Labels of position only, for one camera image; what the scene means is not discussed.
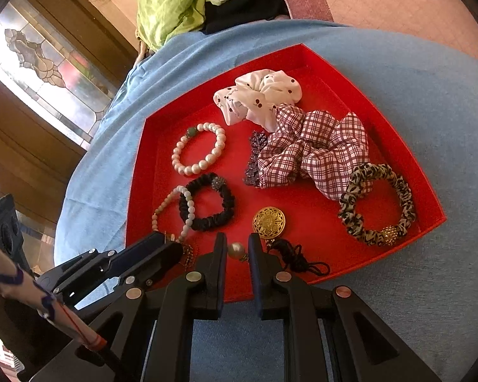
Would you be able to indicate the leopard print scrunchie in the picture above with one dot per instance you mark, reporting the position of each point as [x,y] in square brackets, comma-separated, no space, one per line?
[406,203]

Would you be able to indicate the pearl pendant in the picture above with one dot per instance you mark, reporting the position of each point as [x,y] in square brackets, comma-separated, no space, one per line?
[236,250]

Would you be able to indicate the stained glass window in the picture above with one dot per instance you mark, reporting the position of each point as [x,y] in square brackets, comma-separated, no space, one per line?
[44,67]

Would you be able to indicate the red plaid scrunchie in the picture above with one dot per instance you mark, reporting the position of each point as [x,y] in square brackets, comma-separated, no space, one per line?
[322,147]

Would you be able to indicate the wooden door frame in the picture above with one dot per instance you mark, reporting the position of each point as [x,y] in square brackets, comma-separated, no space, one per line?
[83,16]

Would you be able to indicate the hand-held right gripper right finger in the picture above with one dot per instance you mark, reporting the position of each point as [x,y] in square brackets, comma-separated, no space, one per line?
[255,258]

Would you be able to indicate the red tray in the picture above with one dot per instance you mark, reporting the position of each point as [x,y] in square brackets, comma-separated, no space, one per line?
[302,215]

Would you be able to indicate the black scrunchie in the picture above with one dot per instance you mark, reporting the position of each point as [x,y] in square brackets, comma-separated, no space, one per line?
[227,203]

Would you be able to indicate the blue cloth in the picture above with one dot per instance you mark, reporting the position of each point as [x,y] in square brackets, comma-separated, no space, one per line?
[422,107]

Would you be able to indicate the green blanket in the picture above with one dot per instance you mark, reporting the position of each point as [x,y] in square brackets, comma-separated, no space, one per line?
[171,8]

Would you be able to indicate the pink bed sheet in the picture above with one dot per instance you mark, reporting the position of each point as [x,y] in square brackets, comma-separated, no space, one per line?
[382,0]

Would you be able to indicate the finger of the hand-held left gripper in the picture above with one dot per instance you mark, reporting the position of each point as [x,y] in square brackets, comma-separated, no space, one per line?
[135,246]
[159,260]

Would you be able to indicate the white cherry print scrunchie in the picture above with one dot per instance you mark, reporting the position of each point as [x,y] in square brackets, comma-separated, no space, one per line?
[259,87]

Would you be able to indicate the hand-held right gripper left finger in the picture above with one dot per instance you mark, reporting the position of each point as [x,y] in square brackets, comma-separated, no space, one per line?
[223,254]

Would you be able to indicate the gold round brooch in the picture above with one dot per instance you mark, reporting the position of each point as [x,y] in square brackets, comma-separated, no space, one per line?
[269,223]

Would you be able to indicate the black cloth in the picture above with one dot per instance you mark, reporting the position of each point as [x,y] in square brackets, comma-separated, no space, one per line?
[247,12]

